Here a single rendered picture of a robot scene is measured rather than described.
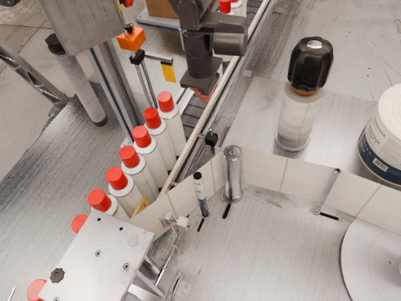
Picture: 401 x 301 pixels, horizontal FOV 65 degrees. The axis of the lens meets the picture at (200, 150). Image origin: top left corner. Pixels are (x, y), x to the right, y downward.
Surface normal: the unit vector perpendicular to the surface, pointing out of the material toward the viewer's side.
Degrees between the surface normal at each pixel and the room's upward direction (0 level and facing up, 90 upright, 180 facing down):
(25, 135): 0
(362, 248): 0
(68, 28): 90
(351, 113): 0
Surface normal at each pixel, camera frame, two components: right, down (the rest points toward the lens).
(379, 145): -0.94, 0.33
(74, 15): 0.52, 0.67
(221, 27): -0.26, 0.72
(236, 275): -0.09, -0.56
